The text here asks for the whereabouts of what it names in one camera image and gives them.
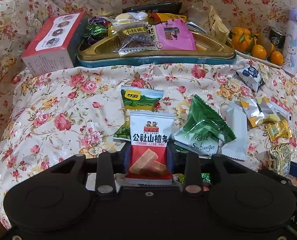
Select red white hawthorn snack packet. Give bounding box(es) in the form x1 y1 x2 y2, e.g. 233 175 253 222
125 111 174 186

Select green garlic pea snack packet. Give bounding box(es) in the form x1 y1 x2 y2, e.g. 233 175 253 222
113 86 164 141

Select green patterned small carton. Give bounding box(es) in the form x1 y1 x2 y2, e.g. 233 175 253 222
268 143 293 177

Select green white triangular snack packet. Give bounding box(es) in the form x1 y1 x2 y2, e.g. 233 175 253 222
172 95 236 156

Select white plain snack packet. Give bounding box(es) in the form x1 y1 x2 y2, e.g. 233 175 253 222
221 102 248 161

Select gold foil candy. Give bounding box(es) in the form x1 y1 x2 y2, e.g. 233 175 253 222
265 119 292 141

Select floral sofa cover cloth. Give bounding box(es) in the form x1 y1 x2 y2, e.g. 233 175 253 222
0 0 297 228

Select silver yellow snack wrapper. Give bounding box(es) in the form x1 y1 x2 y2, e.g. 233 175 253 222
240 96 281 128

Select blue white small snack packet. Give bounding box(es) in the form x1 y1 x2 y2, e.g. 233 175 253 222
236 64 264 93

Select gold teal tin tray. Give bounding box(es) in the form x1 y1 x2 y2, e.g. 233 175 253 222
76 15 237 68

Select white fruit plate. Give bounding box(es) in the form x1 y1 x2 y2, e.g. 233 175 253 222
235 50 281 69

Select red white tea box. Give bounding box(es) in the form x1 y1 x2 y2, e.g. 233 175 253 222
22 11 88 76

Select mandarin orange front left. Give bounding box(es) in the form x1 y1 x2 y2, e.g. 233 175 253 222
251 44 267 60

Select mandarin orange front right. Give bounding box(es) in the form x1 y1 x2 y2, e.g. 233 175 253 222
269 50 283 66

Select pink snack packet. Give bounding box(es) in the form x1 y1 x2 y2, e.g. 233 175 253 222
155 19 196 50

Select clear walnut snack packet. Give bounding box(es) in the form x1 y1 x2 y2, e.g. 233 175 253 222
112 18 157 56

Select mandarin orange with leaf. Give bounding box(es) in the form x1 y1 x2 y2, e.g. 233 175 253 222
231 27 254 53

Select purple bunny thermos bottle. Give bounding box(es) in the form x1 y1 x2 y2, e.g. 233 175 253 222
282 9 297 76

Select purple green foil candies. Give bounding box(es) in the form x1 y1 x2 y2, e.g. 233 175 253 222
83 16 112 46

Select brown kiwi fruit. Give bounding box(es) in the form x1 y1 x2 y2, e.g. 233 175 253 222
256 34 275 58

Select beige paper snack packet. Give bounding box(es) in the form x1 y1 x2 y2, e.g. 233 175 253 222
186 5 230 43

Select white round candy packet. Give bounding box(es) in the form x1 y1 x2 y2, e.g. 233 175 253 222
115 11 148 23

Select black starbucks can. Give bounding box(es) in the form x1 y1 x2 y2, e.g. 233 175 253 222
268 27 286 50

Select orange snack packet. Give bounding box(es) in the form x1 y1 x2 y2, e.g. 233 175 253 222
148 12 187 25

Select black remote control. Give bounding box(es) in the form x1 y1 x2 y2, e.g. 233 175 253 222
122 2 183 14

